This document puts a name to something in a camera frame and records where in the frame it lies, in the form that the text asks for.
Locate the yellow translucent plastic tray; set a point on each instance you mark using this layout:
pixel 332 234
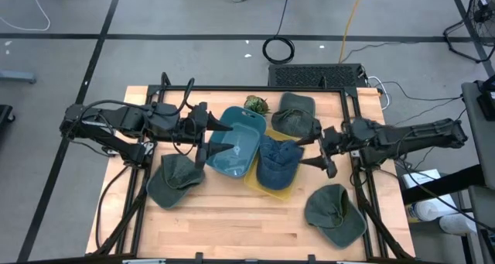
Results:
pixel 250 179

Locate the dark green cap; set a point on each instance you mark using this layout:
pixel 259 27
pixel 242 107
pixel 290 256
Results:
pixel 170 186
pixel 332 217
pixel 294 118

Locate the black caster base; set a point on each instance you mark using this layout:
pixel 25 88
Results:
pixel 4 115

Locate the blue denim cap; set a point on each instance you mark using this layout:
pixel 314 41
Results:
pixel 278 163

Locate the teal plastic bin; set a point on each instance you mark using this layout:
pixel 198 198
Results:
pixel 241 138

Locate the black device on desk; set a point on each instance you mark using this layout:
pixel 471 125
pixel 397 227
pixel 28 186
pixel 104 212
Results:
pixel 488 101

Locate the black perforated computer case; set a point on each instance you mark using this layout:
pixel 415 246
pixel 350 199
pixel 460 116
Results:
pixel 309 76

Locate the small green succulent plant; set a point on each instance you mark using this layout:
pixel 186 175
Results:
pixel 256 104

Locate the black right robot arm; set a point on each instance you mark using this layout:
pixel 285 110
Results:
pixel 417 134

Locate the white paper roll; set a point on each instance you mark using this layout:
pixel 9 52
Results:
pixel 433 210
pixel 458 224

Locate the grey desk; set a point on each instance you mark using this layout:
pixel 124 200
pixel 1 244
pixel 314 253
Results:
pixel 473 121

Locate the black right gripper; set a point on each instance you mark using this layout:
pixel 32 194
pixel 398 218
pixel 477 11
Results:
pixel 334 144

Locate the grey metal table leg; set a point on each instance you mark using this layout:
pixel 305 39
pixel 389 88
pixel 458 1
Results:
pixel 15 77

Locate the black shelf bar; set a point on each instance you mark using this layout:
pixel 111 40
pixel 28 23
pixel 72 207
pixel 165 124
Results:
pixel 444 184

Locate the black floor fan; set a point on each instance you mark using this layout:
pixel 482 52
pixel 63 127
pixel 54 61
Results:
pixel 483 4

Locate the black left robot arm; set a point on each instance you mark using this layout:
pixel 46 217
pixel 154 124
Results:
pixel 131 118

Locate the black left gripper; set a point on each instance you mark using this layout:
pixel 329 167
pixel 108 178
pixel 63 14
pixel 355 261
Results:
pixel 193 126

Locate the black aluminium table frame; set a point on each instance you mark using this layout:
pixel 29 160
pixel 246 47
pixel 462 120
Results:
pixel 232 88

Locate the white box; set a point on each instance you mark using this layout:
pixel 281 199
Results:
pixel 421 177

